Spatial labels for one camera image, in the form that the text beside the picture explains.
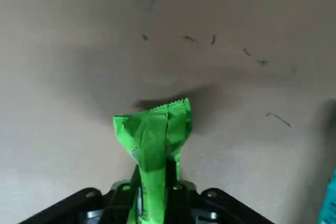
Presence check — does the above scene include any green chips packet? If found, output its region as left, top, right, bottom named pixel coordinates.
left=112, top=97, right=194, bottom=224

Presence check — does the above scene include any teal chips packet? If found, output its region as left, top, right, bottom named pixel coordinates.
left=317, top=167, right=336, bottom=224

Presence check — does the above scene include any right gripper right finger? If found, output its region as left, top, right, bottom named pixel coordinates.
left=165, top=160, right=269, bottom=224

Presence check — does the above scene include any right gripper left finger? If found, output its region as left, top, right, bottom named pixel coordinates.
left=18, top=165, right=142, bottom=224

